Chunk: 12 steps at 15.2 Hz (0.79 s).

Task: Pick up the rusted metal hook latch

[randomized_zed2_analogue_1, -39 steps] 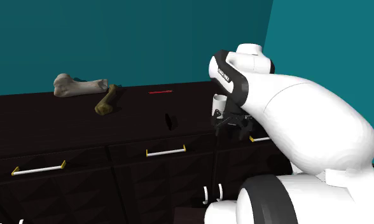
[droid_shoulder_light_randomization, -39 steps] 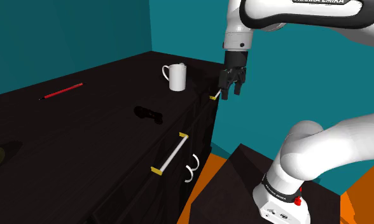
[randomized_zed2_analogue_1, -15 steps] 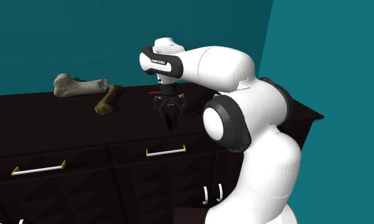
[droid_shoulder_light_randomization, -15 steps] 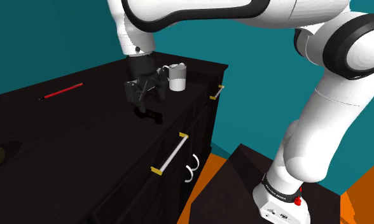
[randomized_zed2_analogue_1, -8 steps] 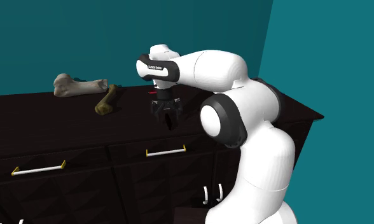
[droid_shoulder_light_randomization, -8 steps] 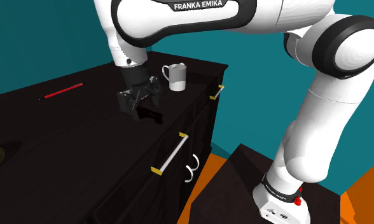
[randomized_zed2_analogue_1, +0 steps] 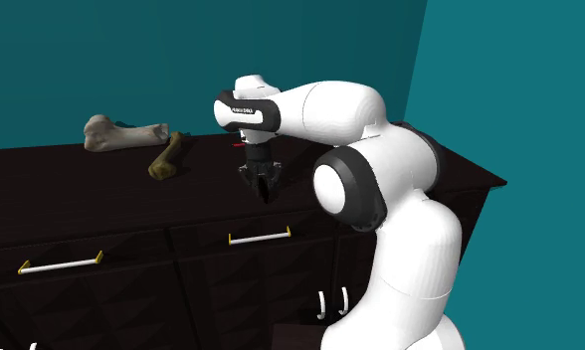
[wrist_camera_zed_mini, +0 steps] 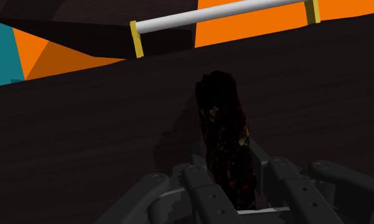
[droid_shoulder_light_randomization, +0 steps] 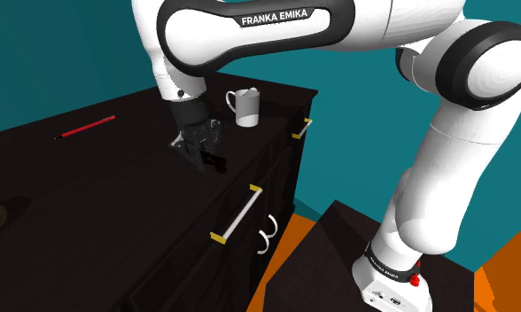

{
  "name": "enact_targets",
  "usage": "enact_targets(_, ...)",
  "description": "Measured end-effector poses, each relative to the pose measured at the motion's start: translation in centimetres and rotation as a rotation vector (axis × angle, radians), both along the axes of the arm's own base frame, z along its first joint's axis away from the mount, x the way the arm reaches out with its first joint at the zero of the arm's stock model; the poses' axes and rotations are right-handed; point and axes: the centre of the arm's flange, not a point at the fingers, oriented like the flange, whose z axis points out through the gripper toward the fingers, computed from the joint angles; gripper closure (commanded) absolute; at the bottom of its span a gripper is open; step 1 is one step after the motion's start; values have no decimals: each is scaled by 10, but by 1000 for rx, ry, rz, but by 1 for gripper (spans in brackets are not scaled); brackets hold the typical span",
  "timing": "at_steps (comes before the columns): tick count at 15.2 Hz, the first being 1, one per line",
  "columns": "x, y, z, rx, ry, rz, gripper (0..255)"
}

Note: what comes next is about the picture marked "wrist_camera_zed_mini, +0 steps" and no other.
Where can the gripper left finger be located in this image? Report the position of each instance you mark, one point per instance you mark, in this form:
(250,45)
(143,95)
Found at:
(202,192)

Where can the white rail with yellow brackets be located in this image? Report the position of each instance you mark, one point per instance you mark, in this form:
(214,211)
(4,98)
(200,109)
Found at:
(218,14)

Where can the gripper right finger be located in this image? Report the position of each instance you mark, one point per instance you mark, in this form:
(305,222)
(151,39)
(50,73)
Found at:
(298,186)

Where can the dark speckled oblong object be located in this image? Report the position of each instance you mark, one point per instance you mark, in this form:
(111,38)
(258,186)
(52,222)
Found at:
(225,139)

